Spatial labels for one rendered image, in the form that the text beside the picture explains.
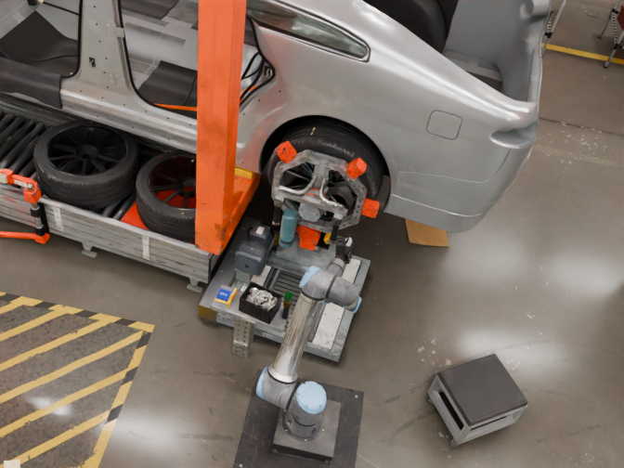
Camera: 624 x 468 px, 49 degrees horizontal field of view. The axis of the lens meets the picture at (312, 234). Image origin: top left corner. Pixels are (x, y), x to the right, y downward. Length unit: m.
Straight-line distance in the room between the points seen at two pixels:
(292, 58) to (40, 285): 2.17
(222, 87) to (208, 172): 0.55
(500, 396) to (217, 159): 2.02
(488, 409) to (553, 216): 2.20
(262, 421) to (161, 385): 0.73
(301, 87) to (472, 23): 1.93
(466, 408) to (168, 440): 1.63
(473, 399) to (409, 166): 1.33
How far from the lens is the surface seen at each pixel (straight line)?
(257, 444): 3.64
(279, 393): 3.40
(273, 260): 4.51
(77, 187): 4.53
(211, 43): 3.14
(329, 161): 3.80
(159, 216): 4.32
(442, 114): 3.63
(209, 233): 3.93
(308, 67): 3.66
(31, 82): 4.66
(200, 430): 4.00
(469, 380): 4.04
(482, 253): 5.18
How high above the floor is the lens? 3.58
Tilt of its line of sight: 46 degrees down
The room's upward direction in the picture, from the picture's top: 11 degrees clockwise
